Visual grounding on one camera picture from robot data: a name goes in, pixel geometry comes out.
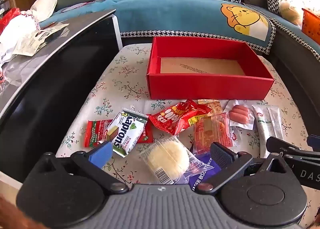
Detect black glossy table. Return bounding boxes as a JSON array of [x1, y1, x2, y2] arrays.
[[0, 9, 123, 189]]

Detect blue lion print sofa cover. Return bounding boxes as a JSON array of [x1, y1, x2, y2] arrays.
[[39, 0, 277, 56]]

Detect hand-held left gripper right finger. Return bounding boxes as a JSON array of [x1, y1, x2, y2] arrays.
[[195, 142, 292, 194]]

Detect clear orange snack packet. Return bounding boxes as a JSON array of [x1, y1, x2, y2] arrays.
[[194, 113, 234, 155]]

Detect floral cloth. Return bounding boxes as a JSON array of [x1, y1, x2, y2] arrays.
[[55, 43, 313, 187]]

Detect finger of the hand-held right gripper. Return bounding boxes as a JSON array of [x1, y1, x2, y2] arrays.
[[266, 137, 320, 160], [307, 134, 320, 149]]

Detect white plastic bag red print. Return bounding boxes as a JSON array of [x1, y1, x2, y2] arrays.
[[0, 11, 40, 63]]

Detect orange plastic basket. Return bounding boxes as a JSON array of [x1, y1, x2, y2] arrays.
[[301, 8, 320, 38]]

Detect white printed paper bag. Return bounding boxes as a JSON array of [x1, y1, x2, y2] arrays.
[[12, 23, 69, 57]]

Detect pink sausage packet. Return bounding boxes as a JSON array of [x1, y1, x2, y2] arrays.
[[223, 100, 255, 142]]

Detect white pastry packet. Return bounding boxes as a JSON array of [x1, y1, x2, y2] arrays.
[[140, 135, 215, 185]]

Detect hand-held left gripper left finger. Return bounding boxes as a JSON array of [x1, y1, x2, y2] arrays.
[[37, 141, 129, 194]]

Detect red green snack packet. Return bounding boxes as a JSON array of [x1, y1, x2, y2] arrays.
[[84, 119, 154, 148]]

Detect red cardboard box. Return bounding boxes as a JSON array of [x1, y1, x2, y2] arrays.
[[146, 36, 275, 101]]

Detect red crinkled snack packet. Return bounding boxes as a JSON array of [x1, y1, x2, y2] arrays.
[[147, 99, 213, 136]]

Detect white green label packet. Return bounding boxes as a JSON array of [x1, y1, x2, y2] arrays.
[[252, 104, 284, 158]]

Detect small orange snack packet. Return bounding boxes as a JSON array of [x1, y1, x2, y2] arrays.
[[197, 99, 223, 115]]

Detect green white wafer packet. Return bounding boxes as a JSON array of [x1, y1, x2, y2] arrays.
[[106, 108, 148, 156]]

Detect clear plastic sheet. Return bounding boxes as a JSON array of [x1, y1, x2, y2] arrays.
[[0, 54, 38, 87]]

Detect purple biscuit packet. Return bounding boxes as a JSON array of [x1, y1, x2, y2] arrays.
[[187, 153, 223, 191]]

